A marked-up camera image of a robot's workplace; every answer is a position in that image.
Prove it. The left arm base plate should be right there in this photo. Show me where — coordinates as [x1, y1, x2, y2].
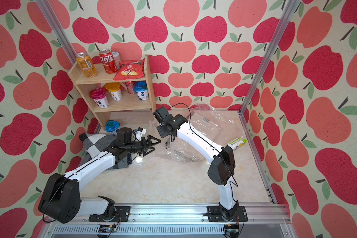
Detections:
[89, 205, 131, 223]

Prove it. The yellow lid cup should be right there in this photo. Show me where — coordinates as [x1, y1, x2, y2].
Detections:
[105, 82, 123, 101]

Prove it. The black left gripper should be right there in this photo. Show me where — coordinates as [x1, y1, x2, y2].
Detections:
[126, 134, 162, 155]

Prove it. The orange soda can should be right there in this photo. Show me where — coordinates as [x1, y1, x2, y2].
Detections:
[76, 52, 97, 78]

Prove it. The red chips bag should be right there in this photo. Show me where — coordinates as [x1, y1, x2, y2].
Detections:
[114, 60, 144, 81]

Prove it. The silver can behind cola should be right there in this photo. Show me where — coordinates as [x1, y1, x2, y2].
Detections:
[112, 51, 121, 69]

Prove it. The green white small box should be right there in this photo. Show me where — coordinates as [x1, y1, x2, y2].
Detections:
[228, 136, 247, 151]

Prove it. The blue lid cup on table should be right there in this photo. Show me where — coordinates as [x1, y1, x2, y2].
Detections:
[105, 120, 120, 135]

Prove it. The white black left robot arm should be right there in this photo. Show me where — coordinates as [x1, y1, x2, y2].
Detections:
[38, 128, 161, 224]

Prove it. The clear plastic vacuum bag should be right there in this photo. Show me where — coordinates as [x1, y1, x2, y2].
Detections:
[150, 105, 247, 164]

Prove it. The red cola can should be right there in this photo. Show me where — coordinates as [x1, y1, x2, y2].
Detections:
[100, 49, 118, 74]

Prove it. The blue lid cup on shelf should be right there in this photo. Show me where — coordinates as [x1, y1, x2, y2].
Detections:
[134, 81, 149, 101]

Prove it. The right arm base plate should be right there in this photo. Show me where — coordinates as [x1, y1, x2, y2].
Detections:
[203, 204, 248, 223]

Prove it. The pink lid cup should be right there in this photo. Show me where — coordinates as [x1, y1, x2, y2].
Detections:
[89, 87, 109, 108]

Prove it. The dark plaid grey scarf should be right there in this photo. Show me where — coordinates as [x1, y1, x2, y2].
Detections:
[113, 154, 132, 170]

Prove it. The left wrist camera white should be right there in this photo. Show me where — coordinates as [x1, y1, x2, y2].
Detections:
[134, 127, 146, 140]

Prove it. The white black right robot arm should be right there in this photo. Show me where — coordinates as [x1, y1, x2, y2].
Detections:
[153, 107, 240, 222]

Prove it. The wooden two-tier shelf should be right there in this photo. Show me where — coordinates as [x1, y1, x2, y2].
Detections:
[68, 55, 157, 128]

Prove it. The small red can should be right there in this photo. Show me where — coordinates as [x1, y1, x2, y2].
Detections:
[125, 81, 136, 94]

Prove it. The black white checked scarf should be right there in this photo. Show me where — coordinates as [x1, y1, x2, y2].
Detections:
[79, 133, 117, 159]

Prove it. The aluminium front rail frame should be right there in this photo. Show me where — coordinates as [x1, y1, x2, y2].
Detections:
[34, 203, 296, 238]

